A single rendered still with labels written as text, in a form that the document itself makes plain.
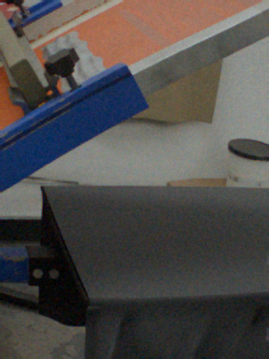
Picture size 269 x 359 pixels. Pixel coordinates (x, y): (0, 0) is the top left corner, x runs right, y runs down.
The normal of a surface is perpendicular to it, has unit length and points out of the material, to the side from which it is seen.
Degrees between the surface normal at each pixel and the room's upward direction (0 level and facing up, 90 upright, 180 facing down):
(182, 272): 0
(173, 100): 90
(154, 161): 90
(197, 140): 90
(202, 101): 88
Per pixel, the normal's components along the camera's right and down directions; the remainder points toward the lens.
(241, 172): -0.52, 0.31
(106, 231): 0.11, -0.92
